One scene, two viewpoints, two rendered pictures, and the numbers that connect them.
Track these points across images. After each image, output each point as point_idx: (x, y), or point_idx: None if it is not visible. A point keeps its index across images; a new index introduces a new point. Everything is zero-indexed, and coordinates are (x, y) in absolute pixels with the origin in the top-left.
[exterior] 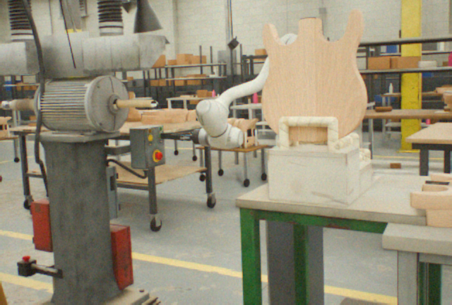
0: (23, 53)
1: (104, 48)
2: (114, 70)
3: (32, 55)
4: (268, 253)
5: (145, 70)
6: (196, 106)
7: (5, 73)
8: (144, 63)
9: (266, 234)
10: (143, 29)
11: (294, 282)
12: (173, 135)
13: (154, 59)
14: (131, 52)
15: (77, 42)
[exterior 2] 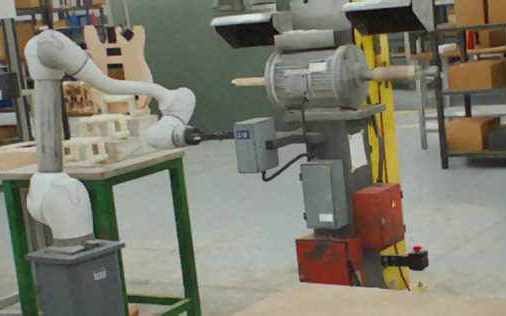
0: (368, 12)
1: (270, 23)
2: (265, 45)
3: (362, 15)
4: (124, 313)
5: (236, 48)
6: (193, 93)
7: (400, 30)
8: (236, 42)
9: (121, 292)
10: (233, 7)
11: None
12: (222, 131)
13: (227, 40)
14: (245, 31)
15: (304, 11)
